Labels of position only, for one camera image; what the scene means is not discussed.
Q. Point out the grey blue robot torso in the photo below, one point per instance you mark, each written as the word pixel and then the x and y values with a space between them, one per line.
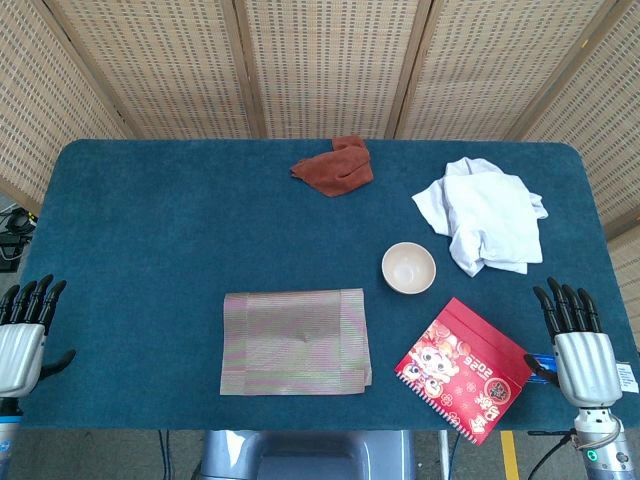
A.
pixel 310 455

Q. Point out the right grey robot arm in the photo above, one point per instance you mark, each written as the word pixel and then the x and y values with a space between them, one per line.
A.
pixel 602 450

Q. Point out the beige bowl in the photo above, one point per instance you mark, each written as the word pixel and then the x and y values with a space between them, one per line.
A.
pixel 408 267

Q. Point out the crumpled white cloth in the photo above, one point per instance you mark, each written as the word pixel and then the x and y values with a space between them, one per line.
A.
pixel 492 220

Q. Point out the blue white toothpaste box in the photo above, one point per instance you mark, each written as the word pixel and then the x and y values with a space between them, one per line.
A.
pixel 629 377

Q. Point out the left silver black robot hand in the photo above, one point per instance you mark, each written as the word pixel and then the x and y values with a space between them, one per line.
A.
pixel 20 357

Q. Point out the red spiral desk calendar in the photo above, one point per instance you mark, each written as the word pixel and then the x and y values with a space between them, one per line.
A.
pixel 465 370

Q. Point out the yellow floor tape strip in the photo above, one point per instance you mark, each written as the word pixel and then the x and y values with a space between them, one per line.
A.
pixel 508 455

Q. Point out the blue carpet table cover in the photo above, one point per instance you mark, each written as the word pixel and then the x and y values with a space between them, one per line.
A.
pixel 150 225

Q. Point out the white table leg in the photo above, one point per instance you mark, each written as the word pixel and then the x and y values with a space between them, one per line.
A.
pixel 443 455

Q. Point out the silver woven placemat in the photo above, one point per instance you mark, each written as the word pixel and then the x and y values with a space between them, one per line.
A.
pixel 295 342

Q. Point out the rust brown cloth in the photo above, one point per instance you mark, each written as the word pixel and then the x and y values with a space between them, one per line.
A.
pixel 337 167

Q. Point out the bamboo folding screen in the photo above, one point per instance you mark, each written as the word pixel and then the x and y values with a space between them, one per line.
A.
pixel 325 65

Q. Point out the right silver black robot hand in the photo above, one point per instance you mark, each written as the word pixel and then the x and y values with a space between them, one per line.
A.
pixel 587 367

